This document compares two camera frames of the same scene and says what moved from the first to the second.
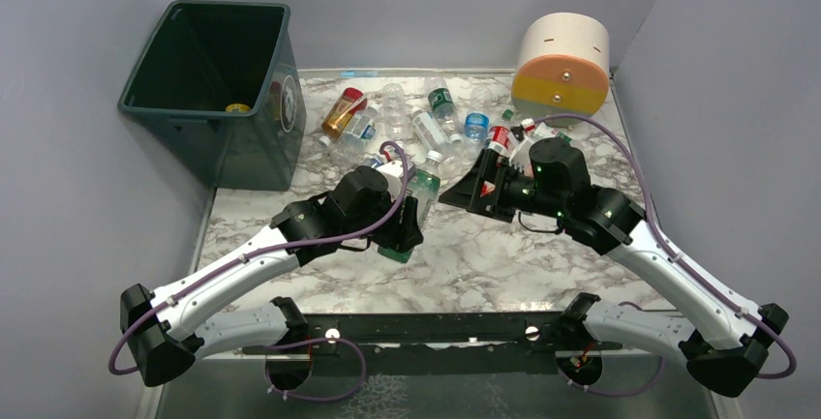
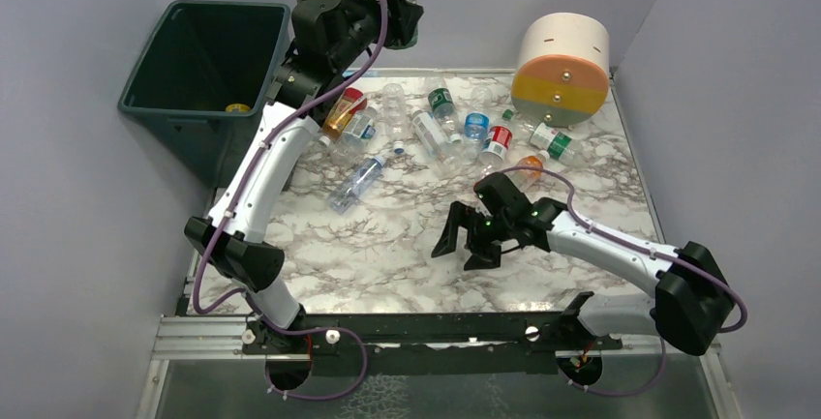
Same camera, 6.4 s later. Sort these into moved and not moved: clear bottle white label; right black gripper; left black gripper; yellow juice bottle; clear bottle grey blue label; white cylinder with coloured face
Moved: left black gripper; right black gripper
Not moved: white cylinder with coloured face; clear bottle grey blue label; yellow juice bottle; clear bottle white label
